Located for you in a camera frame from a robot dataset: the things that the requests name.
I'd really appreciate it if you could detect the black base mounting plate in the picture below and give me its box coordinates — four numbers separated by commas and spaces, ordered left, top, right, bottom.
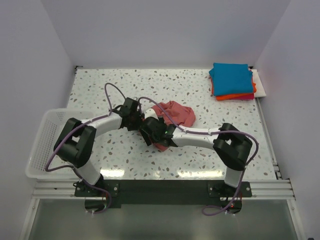
73, 179, 253, 214

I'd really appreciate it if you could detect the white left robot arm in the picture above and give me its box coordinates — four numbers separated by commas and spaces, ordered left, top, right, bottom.
53, 97, 144, 196

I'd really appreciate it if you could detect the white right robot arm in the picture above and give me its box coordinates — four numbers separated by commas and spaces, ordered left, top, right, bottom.
139, 117, 253, 197

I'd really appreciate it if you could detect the folded blue t shirt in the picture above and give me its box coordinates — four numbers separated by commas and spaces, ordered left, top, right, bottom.
209, 62, 254, 97

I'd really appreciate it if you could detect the salmon pink t shirt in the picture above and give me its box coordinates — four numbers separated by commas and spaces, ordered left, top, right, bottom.
147, 100, 196, 153

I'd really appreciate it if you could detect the folded orange t shirt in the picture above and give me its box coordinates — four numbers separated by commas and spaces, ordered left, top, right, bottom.
215, 82, 257, 101

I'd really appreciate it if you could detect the aluminium table frame rail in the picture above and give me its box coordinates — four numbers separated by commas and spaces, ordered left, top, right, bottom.
252, 98, 296, 201

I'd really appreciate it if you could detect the folded magenta t shirt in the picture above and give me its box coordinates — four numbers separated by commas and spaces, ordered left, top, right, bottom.
239, 93, 255, 101

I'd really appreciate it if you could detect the white plastic basket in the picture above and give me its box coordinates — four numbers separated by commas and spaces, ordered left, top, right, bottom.
25, 108, 95, 180

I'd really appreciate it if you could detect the folded white t shirt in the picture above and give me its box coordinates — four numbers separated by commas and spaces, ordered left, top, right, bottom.
250, 69, 267, 98

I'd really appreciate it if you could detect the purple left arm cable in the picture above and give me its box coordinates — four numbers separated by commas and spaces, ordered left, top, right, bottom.
44, 82, 131, 216

